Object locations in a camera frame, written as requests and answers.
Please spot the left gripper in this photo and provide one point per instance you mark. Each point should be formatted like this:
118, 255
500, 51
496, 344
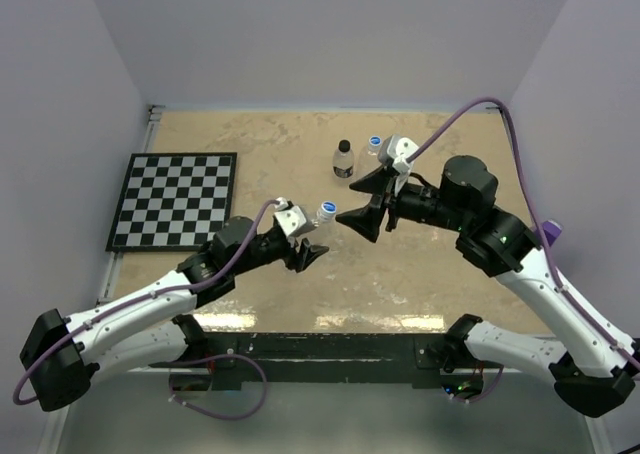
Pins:
301, 259

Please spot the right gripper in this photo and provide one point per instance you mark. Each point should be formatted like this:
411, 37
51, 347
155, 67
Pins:
367, 220

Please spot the small clear plastic bottle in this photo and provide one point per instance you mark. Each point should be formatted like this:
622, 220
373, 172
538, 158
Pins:
343, 164

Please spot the black bottle cap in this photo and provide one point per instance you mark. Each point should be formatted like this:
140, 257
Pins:
344, 146

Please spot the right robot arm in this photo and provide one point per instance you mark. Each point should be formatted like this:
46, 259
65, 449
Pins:
589, 362

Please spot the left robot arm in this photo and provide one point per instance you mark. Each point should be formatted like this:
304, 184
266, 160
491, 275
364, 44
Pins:
64, 356

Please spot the black white checkerboard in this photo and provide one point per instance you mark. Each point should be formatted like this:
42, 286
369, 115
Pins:
191, 200

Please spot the purple object table edge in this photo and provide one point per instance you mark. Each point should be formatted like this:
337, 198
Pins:
550, 230

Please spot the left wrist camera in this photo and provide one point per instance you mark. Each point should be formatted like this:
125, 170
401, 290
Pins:
295, 219

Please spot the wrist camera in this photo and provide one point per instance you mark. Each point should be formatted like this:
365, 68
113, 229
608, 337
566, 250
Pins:
295, 219
393, 155

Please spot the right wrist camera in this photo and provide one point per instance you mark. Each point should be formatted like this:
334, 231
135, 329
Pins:
393, 155

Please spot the aluminium rail left edge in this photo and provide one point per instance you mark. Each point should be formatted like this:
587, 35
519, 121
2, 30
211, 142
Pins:
128, 224

